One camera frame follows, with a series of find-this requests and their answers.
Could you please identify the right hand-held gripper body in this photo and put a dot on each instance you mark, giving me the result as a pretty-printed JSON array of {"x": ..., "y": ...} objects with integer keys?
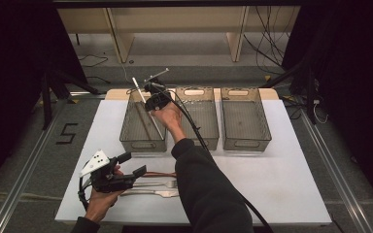
[{"x": 160, "y": 93}]

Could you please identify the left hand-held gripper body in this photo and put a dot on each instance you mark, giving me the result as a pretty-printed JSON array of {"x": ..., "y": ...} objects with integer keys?
[{"x": 110, "y": 181}]

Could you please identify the brown wooden spoon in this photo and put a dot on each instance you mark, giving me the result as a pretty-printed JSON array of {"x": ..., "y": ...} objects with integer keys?
[{"x": 162, "y": 174}]

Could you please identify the steel fork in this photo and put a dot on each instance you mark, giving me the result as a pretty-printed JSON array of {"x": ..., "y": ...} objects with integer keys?
[{"x": 162, "y": 184}]

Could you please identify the smoky clear plastic bin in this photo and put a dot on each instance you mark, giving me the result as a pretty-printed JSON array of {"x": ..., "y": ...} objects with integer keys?
[
  {"x": 136, "y": 129},
  {"x": 204, "y": 119},
  {"x": 244, "y": 123}
]

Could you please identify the person's right hand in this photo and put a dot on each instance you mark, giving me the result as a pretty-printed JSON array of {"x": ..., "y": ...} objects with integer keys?
[{"x": 170, "y": 116}]

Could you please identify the person's left hand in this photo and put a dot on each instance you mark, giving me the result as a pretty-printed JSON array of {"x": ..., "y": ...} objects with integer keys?
[{"x": 100, "y": 204}]

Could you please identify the silver fork lower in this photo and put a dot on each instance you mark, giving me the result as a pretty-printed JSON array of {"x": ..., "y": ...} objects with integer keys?
[{"x": 162, "y": 193}]

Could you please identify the light wooden desk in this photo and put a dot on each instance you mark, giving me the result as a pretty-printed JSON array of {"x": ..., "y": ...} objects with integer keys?
[{"x": 175, "y": 19}]

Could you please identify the black metal stand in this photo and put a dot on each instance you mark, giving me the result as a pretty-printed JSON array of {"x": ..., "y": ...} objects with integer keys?
[
  {"x": 309, "y": 93},
  {"x": 47, "y": 100}
]

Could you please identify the yellow tape piece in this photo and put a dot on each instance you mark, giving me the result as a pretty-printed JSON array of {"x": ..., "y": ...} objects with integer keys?
[{"x": 268, "y": 78}]

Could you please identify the white table sheet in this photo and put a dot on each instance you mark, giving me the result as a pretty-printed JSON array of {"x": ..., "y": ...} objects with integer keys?
[{"x": 272, "y": 181}]

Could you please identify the black curtain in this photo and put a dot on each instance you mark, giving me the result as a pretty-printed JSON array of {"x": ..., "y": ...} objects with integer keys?
[
  {"x": 353, "y": 81},
  {"x": 13, "y": 64}
]

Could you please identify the aluminium floor rail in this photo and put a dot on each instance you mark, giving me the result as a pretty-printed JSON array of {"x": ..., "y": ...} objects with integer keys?
[
  {"x": 19, "y": 187},
  {"x": 340, "y": 181}
]

